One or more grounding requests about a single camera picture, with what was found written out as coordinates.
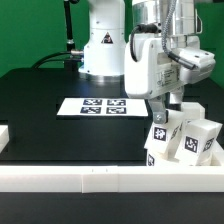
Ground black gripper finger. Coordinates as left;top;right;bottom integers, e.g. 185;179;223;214
169;87;184;111
148;95;167;124

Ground white right fence rail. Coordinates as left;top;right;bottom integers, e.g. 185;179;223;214
211;142;224;166

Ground white left fence rail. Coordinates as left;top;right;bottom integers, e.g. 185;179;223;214
0;125;9;153

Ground white round stool seat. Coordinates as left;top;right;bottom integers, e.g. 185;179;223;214
145;149;212;167

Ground white fence rail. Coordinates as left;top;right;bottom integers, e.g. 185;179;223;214
0;166;224;193
211;142;224;166
0;125;9;153

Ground white front fence rail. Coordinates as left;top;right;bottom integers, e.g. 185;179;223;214
0;166;224;193

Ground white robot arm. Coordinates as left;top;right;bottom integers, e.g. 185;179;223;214
79;0;215;124

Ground white tag sheet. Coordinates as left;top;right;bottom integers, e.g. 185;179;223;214
57;98;148;117

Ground black cable bundle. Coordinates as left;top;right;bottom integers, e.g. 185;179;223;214
31;49;84;70

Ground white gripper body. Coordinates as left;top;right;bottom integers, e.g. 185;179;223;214
124;34;215;99

